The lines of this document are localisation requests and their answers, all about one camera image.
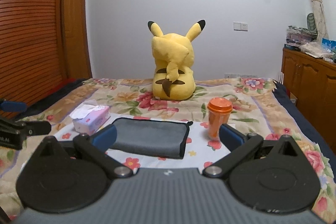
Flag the white strawberry print cloth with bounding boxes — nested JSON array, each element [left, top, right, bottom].
[[51, 113, 230, 173]]

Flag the wooden side cabinet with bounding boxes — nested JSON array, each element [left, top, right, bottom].
[[281, 48, 336, 152]]

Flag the stack of books and papers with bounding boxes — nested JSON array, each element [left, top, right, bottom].
[[284, 13, 335, 63]]

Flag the pink tissue pack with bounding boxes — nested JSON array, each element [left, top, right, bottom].
[[70, 104, 110, 136]]

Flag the white wall socket strip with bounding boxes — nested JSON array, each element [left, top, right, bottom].
[[224, 73, 258, 79]]

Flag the dark blue bed sheet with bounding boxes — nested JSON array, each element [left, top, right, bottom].
[[273, 80, 335, 175]]

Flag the wooden slatted wardrobe door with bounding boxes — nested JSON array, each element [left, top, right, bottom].
[[1, 0, 67, 106]]

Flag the yellow Pikachu plush toy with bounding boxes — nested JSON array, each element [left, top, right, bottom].
[[147, 20, 206, 101]]

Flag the white wall switch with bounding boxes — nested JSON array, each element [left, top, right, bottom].
[[234, 22, 248, 31]]

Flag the purple and grey towel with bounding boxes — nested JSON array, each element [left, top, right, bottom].
[[111, 118, 193, 159]]

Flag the floral bed quilt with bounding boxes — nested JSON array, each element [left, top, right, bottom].
[[0, 77, 336, 222]]

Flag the orange lidded cup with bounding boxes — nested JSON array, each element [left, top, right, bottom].
[[207, 97, 233, 140]]

